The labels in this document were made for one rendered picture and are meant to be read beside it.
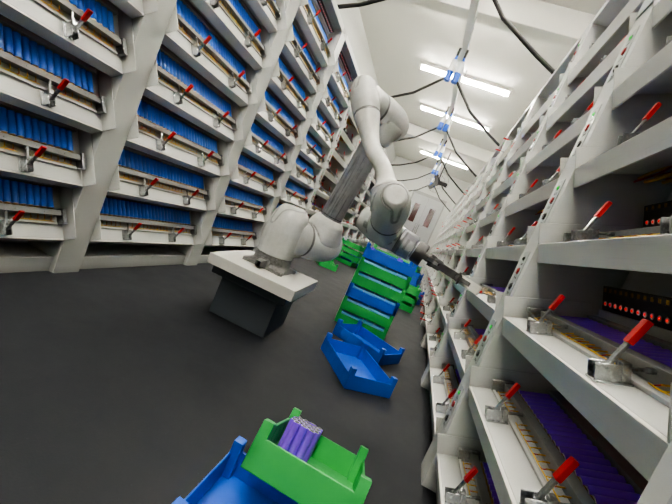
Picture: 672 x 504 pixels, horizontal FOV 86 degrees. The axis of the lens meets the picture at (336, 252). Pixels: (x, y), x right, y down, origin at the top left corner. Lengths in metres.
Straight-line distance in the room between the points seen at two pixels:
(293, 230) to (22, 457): 1.01
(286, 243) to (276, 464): 0.93
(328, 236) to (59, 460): 1.13
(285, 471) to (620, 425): 0.46
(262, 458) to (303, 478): 0.07
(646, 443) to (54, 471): 0.78
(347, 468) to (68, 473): 0.54
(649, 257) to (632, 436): 0.22
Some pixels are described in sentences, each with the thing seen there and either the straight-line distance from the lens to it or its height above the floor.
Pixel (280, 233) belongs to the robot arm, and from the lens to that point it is 1.44.
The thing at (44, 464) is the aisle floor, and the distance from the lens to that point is 0.81.
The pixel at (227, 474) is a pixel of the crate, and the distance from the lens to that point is 0.84.
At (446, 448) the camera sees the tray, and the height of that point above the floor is 0.12.
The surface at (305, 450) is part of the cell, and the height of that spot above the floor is 0.06.
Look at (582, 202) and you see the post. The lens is 1.03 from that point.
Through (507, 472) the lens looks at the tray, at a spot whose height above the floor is 0.29.
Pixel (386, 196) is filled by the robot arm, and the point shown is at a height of 0.65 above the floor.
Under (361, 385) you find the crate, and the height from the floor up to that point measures 0.03.
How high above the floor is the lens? 0.55
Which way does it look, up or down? 5 degrees down
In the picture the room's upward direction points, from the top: 23 degrees clockwise
